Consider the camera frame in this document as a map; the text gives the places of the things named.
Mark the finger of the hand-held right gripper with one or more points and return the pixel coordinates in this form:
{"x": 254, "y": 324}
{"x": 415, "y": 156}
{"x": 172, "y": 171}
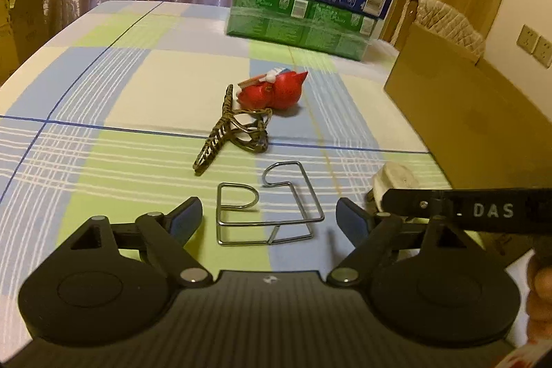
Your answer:
{"x": 407, "y": 202}

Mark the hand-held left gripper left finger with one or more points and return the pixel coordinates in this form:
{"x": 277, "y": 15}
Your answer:
{"x": 188, "y": 217}

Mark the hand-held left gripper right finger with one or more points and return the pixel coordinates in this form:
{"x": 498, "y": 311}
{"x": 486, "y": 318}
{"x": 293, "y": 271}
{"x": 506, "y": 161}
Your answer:
{"x": 351, "y": 219}

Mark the beige plug adapter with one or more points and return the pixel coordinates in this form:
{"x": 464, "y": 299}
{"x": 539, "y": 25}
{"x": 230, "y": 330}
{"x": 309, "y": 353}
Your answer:
{"x": 394, "y": 178}

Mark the person's right hand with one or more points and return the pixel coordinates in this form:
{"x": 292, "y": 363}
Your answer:
{"x": 541, "y": 299}

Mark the leopard print hair claw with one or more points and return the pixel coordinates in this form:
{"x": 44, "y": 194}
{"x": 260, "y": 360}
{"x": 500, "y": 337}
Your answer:
{"x": 214, "y": 137}

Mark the checked tablecloth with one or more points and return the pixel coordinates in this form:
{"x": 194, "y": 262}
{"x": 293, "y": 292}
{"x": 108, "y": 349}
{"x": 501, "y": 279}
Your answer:
{"x": 151, "y": 83}

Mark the red toy figure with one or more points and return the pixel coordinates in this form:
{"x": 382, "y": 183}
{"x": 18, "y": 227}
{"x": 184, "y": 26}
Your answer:
{"x": 280, "y": 92}

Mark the beige quilted cushion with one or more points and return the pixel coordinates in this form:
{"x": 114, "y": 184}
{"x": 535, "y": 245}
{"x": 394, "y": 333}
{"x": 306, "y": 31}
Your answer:
{"x": 448, "y": 23}

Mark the green carton box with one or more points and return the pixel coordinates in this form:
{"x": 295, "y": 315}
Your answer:
{"x": 276, "y": 19}

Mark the small brown cardboard box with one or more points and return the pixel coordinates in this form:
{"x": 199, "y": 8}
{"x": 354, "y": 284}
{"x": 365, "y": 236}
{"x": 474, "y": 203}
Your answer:
{"x": 26, "y": 23}

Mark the beige wall socket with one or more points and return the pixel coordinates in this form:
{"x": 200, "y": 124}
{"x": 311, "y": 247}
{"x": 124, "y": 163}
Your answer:
{"x": 527, "y": 39}
{"x": 544, "y": 51}

